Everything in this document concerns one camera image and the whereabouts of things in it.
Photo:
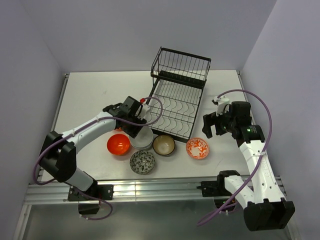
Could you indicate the orange white patterned bowl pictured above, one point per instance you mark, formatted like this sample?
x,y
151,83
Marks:
x,y
197,148

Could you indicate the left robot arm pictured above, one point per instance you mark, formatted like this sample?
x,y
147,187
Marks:
x,y
59,151

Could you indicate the brown beige bowl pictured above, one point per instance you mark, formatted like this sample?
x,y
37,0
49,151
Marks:
x,y
164,145

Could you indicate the aluminium mounting rail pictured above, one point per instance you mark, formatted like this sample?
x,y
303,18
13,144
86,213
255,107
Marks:
x,y
124,191

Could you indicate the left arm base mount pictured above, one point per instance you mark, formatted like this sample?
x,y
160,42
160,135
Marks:
x,y
91,201

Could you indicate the near orange bowl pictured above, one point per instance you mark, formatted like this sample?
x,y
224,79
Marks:
x,y
118,144

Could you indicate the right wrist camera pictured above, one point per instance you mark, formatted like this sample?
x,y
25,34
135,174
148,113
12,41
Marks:
x,y
221,102

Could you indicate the black wire dish rack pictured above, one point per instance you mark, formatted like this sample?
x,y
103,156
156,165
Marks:
x,y
178,82

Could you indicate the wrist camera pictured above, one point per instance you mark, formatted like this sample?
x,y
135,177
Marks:
x,y
221,102
143,110

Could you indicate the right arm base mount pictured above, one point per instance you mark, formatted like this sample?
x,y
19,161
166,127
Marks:
x,y
210,189

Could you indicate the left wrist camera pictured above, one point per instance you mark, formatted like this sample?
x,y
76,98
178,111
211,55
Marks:
x,y
143,110

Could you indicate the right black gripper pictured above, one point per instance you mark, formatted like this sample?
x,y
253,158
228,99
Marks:
x,y
211,119

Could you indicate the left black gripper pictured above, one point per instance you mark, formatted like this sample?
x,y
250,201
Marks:
x,y
133,132

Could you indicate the black white patterned bowl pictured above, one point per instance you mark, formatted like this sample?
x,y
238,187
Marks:
x,y
142,162

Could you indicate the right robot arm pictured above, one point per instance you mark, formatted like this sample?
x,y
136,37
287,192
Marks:
x,y
264,204

